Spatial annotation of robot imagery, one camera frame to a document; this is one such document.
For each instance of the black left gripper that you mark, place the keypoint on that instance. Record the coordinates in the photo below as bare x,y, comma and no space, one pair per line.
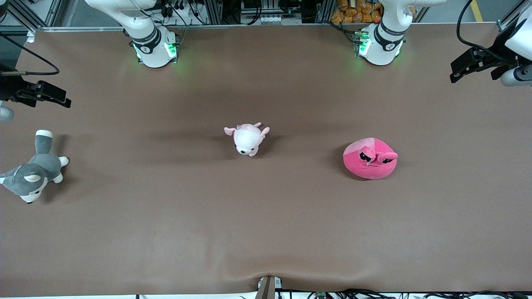
496,57

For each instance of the silver table edge rail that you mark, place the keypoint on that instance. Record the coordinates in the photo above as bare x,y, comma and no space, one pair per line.
249,26

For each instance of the white power strip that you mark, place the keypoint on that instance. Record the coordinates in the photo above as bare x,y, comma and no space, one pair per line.
274,19

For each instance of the grey white husky plush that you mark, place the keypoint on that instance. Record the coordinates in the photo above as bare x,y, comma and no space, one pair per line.
37,170

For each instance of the aluminium slanted frame profile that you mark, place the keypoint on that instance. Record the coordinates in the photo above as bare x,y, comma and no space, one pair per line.
25,14

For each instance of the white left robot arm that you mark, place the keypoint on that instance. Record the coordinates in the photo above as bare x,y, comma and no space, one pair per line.
382,47

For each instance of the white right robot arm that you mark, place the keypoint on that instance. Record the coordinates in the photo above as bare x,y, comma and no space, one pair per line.
156,56

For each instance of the pale pink white plush toy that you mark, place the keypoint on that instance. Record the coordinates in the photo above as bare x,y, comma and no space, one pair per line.
247,141

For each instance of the orange snack bag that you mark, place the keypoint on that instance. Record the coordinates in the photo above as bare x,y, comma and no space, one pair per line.
353,12

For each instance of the round pink plush toy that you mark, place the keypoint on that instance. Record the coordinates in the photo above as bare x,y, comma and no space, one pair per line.
368,166

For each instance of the brown camera post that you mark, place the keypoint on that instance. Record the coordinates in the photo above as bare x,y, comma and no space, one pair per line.
266,288

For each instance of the small white edge clip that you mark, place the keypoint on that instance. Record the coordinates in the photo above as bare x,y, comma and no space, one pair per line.
30,37

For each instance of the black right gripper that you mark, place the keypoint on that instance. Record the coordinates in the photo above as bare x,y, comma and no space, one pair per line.
9,88

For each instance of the white post bracket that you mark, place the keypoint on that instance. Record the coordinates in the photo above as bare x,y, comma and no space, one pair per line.
278,283

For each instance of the brown table cover mat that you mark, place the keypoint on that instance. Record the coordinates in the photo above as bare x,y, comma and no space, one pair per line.
266,216

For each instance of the small green connector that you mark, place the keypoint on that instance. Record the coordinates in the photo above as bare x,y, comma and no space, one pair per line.
321,295

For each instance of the aluminium corner frame profile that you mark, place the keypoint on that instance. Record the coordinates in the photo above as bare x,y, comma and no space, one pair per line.
509,18

